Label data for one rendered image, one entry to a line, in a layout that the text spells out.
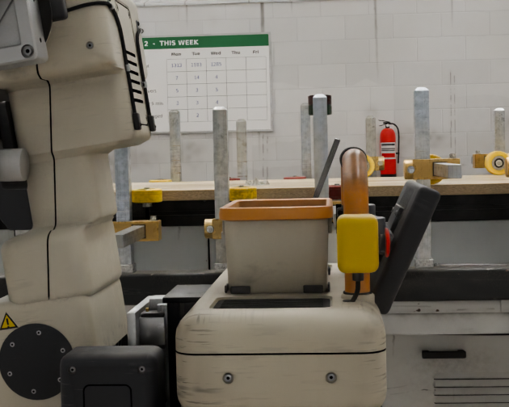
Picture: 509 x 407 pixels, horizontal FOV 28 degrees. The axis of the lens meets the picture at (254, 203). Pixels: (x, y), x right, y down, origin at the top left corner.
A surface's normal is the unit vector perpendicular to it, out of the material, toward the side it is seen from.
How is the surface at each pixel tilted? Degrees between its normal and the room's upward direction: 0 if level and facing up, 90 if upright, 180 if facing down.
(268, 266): 92
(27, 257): 90
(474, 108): 90
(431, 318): 90
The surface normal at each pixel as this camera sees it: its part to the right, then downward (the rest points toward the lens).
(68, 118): -0.07, 0.05
